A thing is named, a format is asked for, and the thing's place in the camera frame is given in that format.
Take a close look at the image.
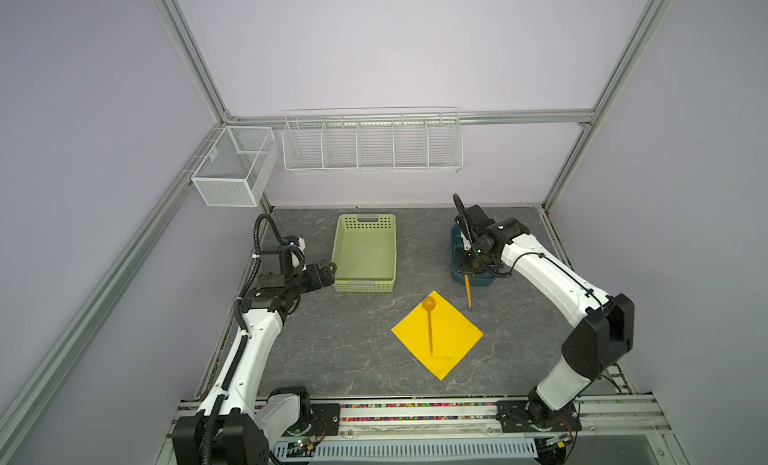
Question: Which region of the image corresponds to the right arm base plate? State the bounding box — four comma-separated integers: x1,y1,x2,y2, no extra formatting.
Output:
495,400,582,433

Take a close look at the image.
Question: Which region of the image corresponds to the white wire wall rack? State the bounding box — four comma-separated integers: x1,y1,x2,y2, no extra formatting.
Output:
282,107,464,174

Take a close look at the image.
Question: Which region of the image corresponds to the white vented cable duct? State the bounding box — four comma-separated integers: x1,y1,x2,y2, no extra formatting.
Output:
273,437,539,464

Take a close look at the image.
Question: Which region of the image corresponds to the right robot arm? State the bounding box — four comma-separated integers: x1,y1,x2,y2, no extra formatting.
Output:
452,194,635,431

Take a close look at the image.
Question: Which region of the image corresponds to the green plastic basket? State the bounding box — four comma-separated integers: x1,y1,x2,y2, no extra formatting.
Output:
331,213,397,293

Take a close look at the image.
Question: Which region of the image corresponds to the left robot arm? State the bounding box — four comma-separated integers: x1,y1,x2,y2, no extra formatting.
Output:
171,214,336,464

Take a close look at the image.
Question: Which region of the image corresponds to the yellow paper napkin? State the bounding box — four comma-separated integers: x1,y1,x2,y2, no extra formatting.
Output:
391,291,484,380

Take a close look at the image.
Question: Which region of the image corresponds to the white mesh wall box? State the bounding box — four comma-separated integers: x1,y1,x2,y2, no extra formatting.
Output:
192,126,279,208

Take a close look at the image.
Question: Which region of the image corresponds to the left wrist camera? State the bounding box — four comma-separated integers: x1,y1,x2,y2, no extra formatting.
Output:
283,235,306,252

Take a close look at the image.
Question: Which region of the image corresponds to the teal plastic tray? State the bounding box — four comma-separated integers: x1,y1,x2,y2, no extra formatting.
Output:
450,225,496,287

